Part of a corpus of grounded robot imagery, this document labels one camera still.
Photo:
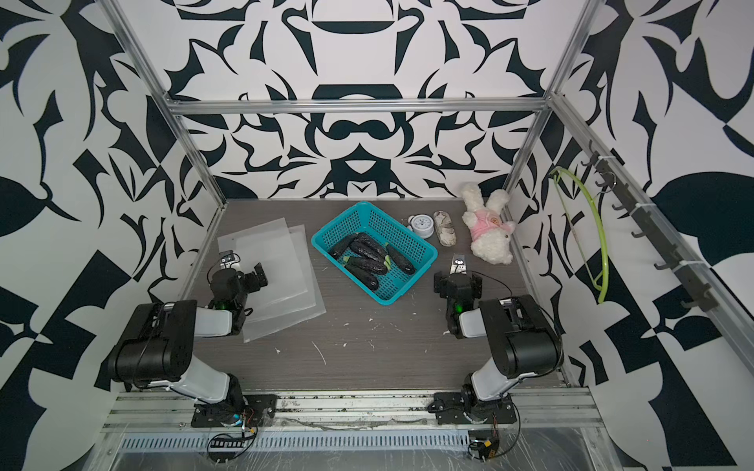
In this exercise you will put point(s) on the black wall hook rack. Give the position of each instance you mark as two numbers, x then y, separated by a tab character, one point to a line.
653	226

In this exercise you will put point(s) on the dark eggplant three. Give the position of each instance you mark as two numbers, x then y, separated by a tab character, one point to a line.
365	251

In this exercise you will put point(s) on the translucent zip-top bag top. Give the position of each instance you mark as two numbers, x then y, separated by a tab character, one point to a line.
271	244

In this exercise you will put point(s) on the dark eggplant five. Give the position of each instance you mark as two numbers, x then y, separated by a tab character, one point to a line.
365	276

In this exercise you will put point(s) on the translucent zip-top bag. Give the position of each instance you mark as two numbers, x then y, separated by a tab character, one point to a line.
256	328
271	244
299	237

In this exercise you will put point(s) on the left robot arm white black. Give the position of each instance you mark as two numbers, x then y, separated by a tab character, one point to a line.
156	350

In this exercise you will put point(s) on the translucent zip-top bag bottom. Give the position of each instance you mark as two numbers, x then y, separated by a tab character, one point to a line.
256	328

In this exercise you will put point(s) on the dark eggplant one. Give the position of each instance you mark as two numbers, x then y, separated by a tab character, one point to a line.
338	250

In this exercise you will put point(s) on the translucent zip-top bag middle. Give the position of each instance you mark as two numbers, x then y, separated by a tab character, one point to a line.
299	237

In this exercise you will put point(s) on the dark eggplant four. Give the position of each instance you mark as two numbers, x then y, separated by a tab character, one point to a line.
400	260

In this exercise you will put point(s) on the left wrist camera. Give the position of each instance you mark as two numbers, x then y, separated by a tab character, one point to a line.
230	260

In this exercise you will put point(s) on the small white round clock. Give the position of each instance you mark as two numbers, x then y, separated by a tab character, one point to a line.
422	225

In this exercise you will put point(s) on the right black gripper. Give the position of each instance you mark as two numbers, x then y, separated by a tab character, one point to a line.
457	278

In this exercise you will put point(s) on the dark eggplant two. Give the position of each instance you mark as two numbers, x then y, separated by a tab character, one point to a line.
368	241

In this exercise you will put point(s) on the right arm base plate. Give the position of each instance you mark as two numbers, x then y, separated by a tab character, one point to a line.
460	408

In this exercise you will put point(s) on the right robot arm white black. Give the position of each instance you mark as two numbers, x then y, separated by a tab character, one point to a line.
522	340

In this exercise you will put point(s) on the white plush bunny pink shirt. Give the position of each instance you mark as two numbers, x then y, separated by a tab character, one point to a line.
491	235

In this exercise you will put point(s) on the aluminium frame rail front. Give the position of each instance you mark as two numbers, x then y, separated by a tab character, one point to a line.
537	408

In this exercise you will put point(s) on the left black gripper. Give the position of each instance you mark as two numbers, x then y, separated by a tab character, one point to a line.
255	277

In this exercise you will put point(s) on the teal plastic basket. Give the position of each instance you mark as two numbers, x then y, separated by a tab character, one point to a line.
364	217

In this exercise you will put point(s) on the green plastic hanger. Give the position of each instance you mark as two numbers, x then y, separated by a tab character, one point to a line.
601	281

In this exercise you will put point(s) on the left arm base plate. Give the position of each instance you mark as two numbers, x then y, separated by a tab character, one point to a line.
252	411

